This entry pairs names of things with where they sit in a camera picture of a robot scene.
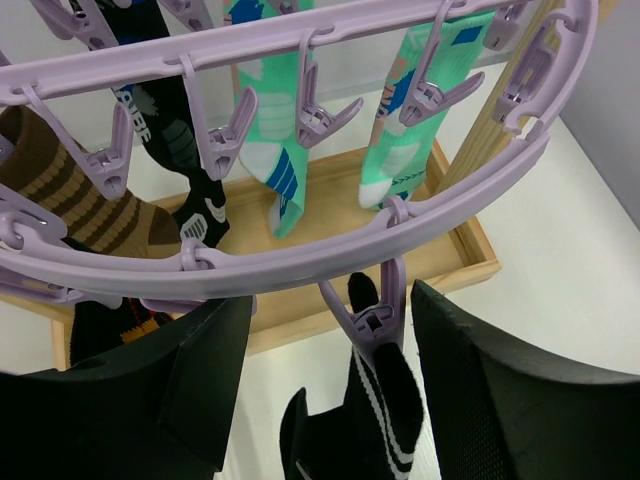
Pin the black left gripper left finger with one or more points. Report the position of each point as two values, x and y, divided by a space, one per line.
160 407

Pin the mint green sock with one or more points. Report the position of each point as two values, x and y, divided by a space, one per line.
270 152
429 75

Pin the black red yellow argyle sock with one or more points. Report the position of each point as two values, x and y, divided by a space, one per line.
97 328

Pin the wooden hanging rack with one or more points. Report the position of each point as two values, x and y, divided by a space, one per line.
108 168

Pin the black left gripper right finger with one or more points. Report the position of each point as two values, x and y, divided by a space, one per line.
502 408

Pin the black white-striped sock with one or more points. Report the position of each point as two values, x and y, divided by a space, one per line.
373 433

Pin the black sock grey blue pattern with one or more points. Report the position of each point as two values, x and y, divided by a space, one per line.
163 122

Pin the brown striped sock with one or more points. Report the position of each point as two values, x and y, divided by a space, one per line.
40 169

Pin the lilac round clip hanger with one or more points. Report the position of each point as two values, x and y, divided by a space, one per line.
310 235

